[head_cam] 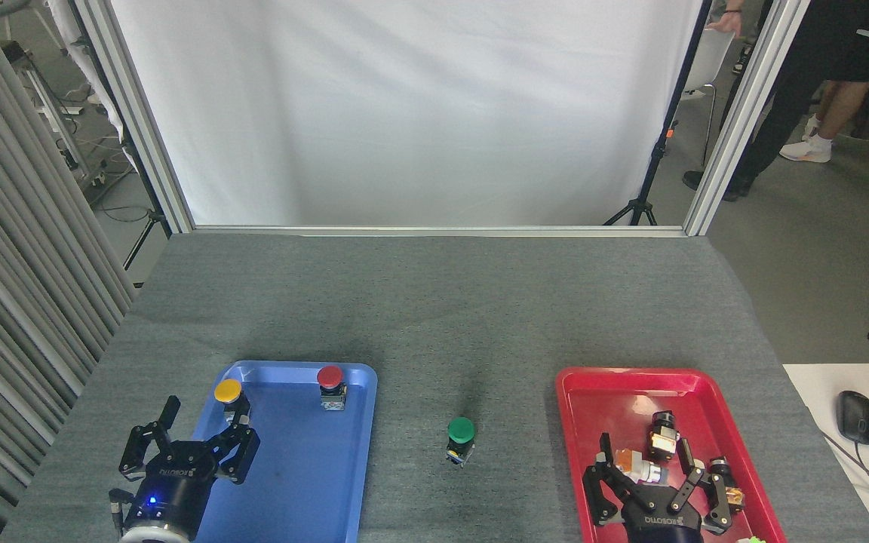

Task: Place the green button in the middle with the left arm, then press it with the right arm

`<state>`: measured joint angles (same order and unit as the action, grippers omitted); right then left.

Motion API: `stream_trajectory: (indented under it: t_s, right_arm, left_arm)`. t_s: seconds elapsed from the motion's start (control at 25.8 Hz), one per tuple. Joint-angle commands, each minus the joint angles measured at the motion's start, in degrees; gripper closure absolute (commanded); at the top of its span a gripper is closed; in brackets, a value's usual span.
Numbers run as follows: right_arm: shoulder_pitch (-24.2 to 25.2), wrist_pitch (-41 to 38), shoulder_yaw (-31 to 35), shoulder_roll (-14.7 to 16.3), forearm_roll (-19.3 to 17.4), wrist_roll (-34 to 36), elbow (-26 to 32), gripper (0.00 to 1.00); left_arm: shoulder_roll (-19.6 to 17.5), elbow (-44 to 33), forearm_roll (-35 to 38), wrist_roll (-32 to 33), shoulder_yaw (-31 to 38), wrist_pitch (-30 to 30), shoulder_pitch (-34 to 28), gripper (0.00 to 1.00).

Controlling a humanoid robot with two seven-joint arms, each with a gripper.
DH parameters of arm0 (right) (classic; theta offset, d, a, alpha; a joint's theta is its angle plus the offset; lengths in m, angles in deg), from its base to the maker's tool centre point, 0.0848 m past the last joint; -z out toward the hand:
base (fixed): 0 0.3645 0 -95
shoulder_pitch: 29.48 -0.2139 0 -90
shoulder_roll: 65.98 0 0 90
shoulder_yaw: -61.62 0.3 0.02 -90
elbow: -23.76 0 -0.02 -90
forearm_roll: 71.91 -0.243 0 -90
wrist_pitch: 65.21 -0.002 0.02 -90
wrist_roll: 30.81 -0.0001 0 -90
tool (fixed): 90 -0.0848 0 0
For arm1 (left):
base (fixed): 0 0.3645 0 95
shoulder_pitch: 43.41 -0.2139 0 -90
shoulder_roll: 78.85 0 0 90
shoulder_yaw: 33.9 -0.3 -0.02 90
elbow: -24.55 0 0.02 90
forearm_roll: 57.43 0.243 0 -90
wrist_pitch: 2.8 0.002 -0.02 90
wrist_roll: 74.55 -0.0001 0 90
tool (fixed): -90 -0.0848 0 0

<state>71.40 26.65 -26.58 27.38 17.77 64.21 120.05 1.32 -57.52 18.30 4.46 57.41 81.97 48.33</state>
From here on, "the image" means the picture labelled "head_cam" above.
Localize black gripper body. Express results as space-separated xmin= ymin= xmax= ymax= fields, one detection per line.
xmin=622 ymin=490 xmax=707 ymax=543
xmin=129 ymin=443 xmax=219 ymax=541

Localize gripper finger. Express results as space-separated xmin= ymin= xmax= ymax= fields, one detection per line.
xmin=118 ymin=395 xmax=182 ymax=483
xmin=582 ymin=433 xmax=647 ymax=526
xmin=674 ymin=437 xmax=737 ymax=535
xmin=208 ymin=425 xmax=260 ymax=485

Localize green push button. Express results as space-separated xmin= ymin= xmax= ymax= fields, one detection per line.
xmin=446 ymin=417 xmax=477 ymax=468

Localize yellow push button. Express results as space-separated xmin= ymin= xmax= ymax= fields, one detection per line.
xmin=213 ymin=379 xmax=252 ymax=427

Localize red push button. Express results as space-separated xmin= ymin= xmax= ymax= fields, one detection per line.
xmin=317 ymin=365 xmax=349 ymax=412

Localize person's hand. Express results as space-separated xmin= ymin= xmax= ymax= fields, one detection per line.
xmin=708 ymin=9 xmax=743 ymax=37

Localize blue plastic tray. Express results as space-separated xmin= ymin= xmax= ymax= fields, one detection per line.
xmin=178 ymin=360 xmax=379 ymax=543

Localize red plastic tray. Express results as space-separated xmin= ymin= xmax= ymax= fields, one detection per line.
xmin=555 ymin=367 xmax=788 ymax=543

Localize white desk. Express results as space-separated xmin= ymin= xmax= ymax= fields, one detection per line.
xmin=781 ymin=364 xmax=869 ymax=543

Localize black computer mouse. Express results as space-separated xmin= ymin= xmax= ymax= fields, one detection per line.
xmin=836 ymin=390 xmax=869 ymax=446

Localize grey ribbed curtain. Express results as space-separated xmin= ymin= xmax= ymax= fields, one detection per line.
xmin=0 ymin=0 xmax=137 ymax=543

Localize black light stand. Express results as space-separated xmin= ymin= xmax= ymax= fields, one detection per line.
xmin=121 ymin=136 xmax=173 ymax=271

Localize silver aluminium crossbar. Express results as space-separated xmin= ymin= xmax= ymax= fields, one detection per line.
xmin=192 ymin=225 xmax=688 ymax=238

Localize black tripod stand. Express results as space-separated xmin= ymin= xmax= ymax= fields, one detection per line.
xmin=604 ymin=0 xmax=713 ymax=227

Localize metal equipment rack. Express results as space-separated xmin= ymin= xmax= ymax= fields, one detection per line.
xmin=0 ymin=38 xmax=107 ymax=189

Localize white backdrop cloth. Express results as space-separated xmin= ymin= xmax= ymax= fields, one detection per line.
xmin=110 ymin=0 xmax=707 ymax=227

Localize person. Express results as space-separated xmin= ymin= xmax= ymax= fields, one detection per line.
xmin=780 ymin=0 xmax=869 ymax=164
xmin=682 ymin=0 xmax=854 ymax=202

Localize white chair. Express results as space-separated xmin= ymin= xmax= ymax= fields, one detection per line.
xmin=680 ymin=26 xmax=738 ymax=167

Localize black and amber switch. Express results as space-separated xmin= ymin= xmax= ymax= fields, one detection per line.
xmin=708 ymin=456 xmax=746 ymax=521

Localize orange and white switch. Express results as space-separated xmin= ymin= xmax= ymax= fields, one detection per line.
xmin=614 ymin=449 xmax=669 ymax=487

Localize black and gold switch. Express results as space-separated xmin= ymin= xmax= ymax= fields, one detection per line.
xmin=646 ymin=411 xmax=681 ymax=462

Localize grey mouse cable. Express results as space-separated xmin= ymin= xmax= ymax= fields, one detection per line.
xmin=819 ymin=430 xmax=869 ymax=529

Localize silver aluminium post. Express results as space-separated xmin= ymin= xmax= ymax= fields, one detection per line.
xmin=682 ymin=0 xmax=812 ymax=237
xmin=72 ymin=0 xmax=195 ymax=235

